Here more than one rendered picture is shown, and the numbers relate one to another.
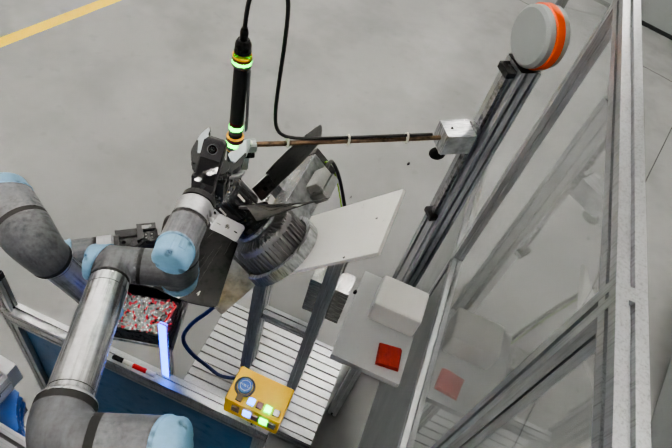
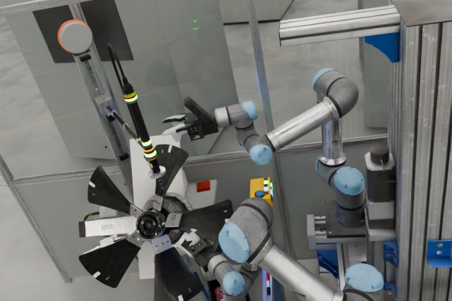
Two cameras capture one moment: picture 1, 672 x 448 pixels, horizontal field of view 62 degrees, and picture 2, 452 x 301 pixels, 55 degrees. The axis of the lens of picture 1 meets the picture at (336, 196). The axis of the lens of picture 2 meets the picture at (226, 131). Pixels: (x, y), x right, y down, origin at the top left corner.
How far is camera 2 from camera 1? 1.79 m
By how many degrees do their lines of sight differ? 65
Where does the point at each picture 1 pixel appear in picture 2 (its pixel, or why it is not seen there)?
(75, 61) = not seen: outside the picture
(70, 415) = (335, 88)
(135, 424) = (325, 76)
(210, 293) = (222, 206)
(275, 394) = (257, 183)
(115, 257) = (258, 139)
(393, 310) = not seen: hidden behind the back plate
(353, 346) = (204, 200)
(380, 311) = not seen: hidden behind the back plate
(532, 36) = (79, 35)
